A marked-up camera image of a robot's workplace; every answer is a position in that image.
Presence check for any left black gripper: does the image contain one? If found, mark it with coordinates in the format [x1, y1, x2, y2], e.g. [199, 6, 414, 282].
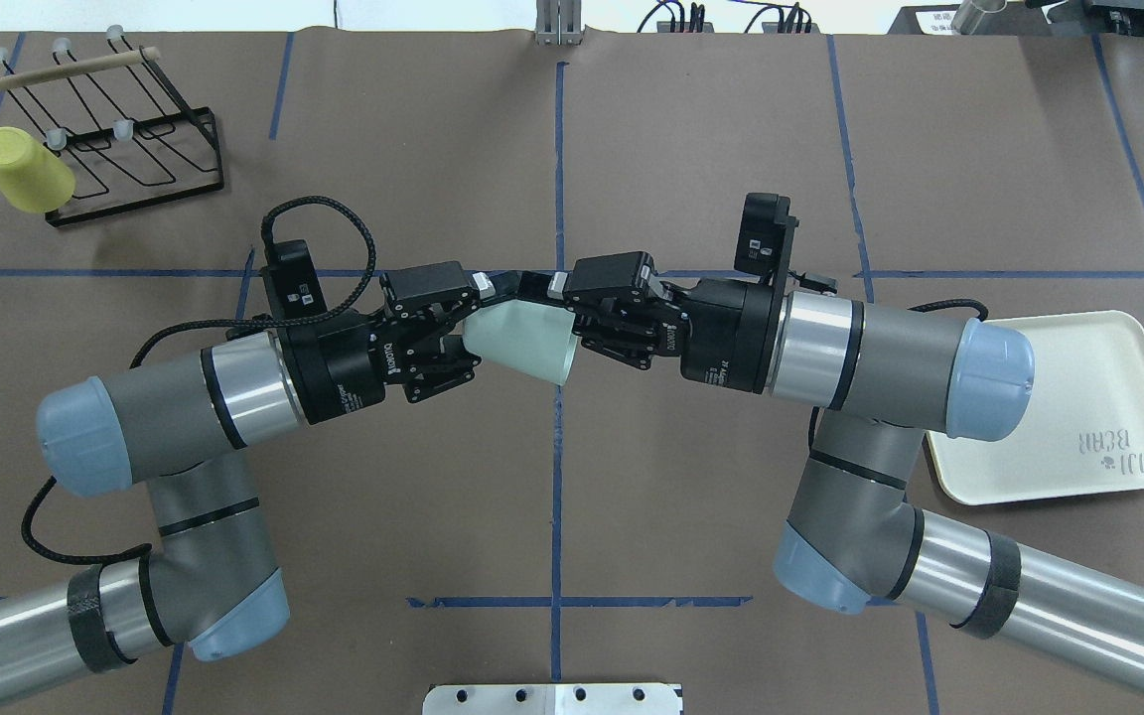
[280, 261, 522, 424]

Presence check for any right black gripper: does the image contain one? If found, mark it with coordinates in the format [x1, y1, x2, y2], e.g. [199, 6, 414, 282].
[546, 252, 782, 394]

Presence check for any light green cup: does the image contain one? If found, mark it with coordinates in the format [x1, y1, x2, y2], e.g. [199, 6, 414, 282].
[463, 300, 575, 386]

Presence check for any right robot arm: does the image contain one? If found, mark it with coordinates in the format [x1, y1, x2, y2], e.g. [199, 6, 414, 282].
[549, 271, 1144, 714]

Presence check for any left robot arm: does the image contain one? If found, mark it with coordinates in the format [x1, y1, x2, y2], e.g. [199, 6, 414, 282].
[0, 247, 555, 714]

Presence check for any yellow cup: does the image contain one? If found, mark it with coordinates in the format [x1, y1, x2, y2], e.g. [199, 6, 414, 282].
[0, 126, 76, 215]

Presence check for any cream bear tray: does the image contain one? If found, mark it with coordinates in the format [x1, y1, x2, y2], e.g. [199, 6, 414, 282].
[927, 311, 1144, 505]

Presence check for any silver metal cylinder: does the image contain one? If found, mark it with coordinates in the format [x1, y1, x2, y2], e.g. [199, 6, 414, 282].
[950, 0, 1008, 35]

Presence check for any aluminium frame post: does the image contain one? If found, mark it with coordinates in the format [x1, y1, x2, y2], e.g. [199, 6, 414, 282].
[534, 0, 583, 47]

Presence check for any left black camera cable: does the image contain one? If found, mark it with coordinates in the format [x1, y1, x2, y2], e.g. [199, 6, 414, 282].
[21, 196, 378, 567]

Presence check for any black wire cup rack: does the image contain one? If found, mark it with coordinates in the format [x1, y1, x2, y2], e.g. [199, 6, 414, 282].
[0, 26, 225, 227]

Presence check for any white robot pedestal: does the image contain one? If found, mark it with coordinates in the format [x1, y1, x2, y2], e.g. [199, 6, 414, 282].
[422, 682, 685, 714]

